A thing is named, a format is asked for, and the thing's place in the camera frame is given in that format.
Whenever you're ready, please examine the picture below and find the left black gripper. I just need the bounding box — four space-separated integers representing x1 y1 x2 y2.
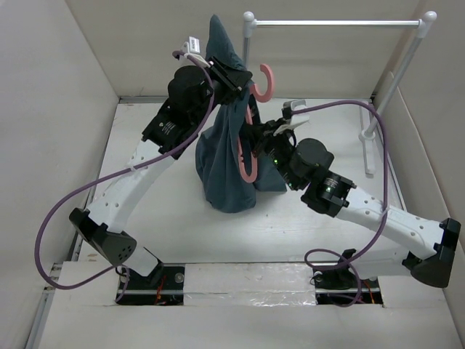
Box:
191 57 252 128

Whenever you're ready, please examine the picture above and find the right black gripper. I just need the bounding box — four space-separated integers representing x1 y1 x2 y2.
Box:
243 117 302 191

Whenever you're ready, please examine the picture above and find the pink plastic hanger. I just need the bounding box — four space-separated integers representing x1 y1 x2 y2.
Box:
236 63 275 183

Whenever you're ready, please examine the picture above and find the teal t shirt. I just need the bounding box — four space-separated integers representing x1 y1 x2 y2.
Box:
194 13 288 214

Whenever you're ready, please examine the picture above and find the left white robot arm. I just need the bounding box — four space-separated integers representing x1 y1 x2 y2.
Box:
69 57 252 289

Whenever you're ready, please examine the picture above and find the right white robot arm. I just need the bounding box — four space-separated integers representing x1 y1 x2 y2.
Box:
244 119 461 289

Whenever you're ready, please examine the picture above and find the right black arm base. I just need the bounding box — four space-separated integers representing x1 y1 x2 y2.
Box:
304 249 383 308

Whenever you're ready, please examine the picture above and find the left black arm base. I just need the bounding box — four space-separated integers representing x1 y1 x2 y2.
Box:
116 262 186 306

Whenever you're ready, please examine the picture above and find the white metal clothes rack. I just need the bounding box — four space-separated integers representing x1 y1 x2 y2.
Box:
242 11 437 175

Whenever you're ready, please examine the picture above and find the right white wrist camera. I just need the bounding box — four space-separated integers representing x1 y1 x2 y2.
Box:
273 99 310 136

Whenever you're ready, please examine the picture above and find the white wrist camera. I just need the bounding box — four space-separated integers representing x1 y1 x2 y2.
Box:
273 99 310 136
181 36 203 59

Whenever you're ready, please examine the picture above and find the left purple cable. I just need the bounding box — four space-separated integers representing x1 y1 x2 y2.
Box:
35 50 215 302

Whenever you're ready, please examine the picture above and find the purple cable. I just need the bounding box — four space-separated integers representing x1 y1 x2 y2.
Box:
283 100 390 308
35 50 215 302

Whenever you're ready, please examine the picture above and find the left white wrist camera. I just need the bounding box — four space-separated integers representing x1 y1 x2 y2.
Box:
181 36 203 59

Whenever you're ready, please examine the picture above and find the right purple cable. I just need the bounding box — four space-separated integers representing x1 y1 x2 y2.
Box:
283 100 390 308

